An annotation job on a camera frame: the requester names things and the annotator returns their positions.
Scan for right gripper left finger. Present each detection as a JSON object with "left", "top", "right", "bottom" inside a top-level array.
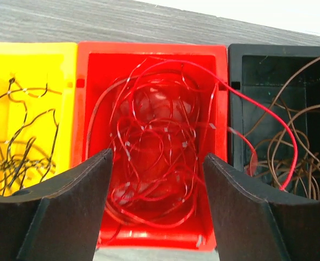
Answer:
[{"left": 0, "top": 149, "right": 113, "bottom": 260}]

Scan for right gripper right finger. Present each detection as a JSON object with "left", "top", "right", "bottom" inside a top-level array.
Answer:
[{"left": 203, "top": 154, "right": 320, "bottom": 260}]

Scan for brown cables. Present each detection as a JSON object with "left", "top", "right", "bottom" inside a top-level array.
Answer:
[{"left": 243, "top": 51, "right": 320, "bottom": 201}]

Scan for red cable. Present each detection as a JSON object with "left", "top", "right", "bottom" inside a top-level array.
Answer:
[{"left": 85, "top": 57, "right": 299, "bottom": 244}]

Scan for black plastic bin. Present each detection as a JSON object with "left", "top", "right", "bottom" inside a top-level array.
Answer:
[{"left": 228, "top": 44, "right": 320, "bottom": 200}]

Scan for yellow plastic bin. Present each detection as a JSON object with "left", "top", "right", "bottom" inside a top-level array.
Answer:
[{"left": 0, "top": 42, "right": 77, "bottom": 196}]

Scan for red plastic bin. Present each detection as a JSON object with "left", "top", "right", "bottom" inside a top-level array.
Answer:
[{"left": 71, "top": 42, "right": 229, "bottom": 251}]

